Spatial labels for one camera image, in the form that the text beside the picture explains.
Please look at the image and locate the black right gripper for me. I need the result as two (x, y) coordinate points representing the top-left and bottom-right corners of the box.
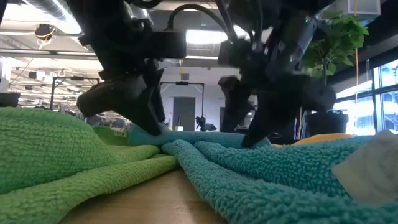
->
(218, 62), (336, 149)

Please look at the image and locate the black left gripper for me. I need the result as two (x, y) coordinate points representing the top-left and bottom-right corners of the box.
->
(76, 30), (166, 136)

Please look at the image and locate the light blue microfiber towel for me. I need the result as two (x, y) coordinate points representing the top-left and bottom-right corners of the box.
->
(129, 123), (271, 149)

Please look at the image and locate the green microfiber towel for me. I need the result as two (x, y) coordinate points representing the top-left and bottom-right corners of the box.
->
(0, 107), (180, 224)

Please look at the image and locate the teal microfiber towel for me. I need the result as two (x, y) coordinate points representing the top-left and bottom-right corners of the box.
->
(161, 129), (398, 224)

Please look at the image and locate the orange microfiber towel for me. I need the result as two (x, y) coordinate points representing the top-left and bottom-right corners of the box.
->
(272, 133), (355, 147)

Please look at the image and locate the grey door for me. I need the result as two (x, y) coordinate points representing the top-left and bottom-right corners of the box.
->
(172, 96), (196, 131)

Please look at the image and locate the green potted plant black pot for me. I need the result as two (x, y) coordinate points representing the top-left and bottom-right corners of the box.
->
(303, 11), (371, 138)

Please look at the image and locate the black ceiling spotlight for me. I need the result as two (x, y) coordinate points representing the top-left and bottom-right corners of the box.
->
(34, 23), (57, 41)

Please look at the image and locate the black monitor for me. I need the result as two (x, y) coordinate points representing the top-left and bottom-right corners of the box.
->
(0, 92), (21, 108)

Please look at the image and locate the white ceiling unit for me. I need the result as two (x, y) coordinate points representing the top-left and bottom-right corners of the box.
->
(334, 0), (382, 26)

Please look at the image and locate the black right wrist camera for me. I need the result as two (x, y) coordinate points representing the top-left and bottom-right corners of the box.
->
(217, 39), (252, 67)

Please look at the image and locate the yellow hanging cord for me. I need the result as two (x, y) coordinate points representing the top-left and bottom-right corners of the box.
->
(353, 0), (360, 105)

